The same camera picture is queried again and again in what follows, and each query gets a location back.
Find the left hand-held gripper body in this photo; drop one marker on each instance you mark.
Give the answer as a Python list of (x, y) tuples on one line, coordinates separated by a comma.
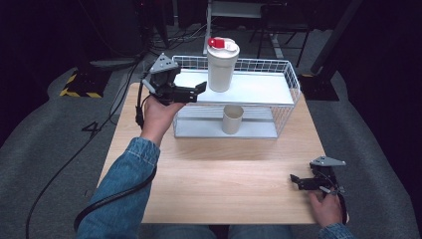
[(162, 83)]

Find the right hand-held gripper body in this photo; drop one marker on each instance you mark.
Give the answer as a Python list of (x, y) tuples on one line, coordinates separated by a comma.
[(325, 176)]

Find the white tumbler with red lid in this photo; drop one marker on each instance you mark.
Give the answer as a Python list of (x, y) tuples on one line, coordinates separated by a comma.
[(220, 66)]

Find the white paper cup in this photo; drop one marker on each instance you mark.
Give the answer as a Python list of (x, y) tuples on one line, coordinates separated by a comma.
[(232, 119)]

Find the person's right hand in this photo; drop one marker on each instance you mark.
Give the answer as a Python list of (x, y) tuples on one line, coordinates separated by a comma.
[(326, 209)]

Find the person's left hand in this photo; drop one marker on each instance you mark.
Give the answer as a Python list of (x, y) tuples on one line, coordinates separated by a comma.
[(157, 121)]

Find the black yellow striped stand base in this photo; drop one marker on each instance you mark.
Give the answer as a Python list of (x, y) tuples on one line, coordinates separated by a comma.
[(84, 84)]

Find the black slanted stand with base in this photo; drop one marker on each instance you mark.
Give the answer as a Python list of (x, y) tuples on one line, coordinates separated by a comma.
[(328, 49)]

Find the white desk frame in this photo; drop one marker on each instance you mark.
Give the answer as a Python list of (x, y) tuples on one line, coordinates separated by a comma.
[(232, 10)]

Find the black metal chair frame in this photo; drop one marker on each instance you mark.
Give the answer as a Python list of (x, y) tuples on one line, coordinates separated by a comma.
[(285, 23)]

